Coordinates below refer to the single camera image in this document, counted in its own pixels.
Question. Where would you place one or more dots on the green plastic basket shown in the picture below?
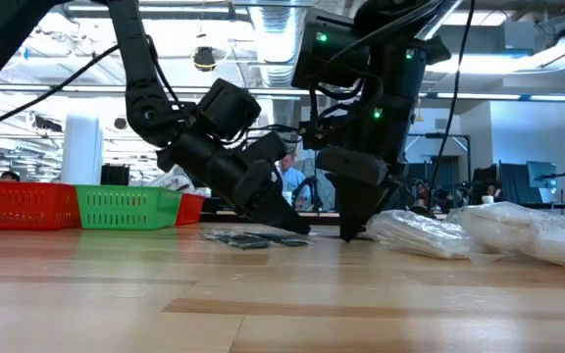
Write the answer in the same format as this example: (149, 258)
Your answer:
(125, 208)

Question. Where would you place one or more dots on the silver ventilation duct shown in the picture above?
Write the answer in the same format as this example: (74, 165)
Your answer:
(277, 49)

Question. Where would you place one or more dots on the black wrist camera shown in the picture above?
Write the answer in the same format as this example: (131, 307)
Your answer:
(228, 108)
(326, 59)

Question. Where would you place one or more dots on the red plastic basket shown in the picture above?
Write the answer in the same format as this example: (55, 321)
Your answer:
(17, 206)
(190, 210)

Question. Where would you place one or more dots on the black box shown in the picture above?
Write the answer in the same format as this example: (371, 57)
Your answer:
(116, 175)

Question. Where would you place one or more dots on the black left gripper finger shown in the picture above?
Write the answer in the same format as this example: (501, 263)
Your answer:
(263, 196)
(270, 147)

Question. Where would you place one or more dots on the white pillar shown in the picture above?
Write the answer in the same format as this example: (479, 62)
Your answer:
(82, 152)

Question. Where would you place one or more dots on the clear vanity pack bag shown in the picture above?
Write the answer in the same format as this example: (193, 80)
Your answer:
(425, 237)
(172, 185)
(523, 233)

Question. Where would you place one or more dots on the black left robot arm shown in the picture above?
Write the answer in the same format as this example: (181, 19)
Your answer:
(140, 73)

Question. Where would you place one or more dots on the white cup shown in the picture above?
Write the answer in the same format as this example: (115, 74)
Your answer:
(487, 199)

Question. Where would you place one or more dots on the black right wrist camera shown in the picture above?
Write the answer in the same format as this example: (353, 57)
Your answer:
(326, 59)

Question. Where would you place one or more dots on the black ceiling device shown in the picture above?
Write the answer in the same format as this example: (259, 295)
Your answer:
(205, 59)

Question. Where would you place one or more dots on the black metal frame stand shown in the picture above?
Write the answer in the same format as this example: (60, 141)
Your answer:
(459, 136)

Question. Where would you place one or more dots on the black aluminium table frame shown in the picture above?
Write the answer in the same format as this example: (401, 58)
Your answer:
(214, 217)

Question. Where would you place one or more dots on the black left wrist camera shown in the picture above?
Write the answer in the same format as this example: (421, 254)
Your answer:
(228, 108)

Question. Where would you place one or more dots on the grey monitor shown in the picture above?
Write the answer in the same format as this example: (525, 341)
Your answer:
(540, 171)

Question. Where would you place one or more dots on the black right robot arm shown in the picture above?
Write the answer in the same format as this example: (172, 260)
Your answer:
(390, 15)

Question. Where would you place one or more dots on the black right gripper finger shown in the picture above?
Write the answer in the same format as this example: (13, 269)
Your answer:
(385, 193)
(356, 196)

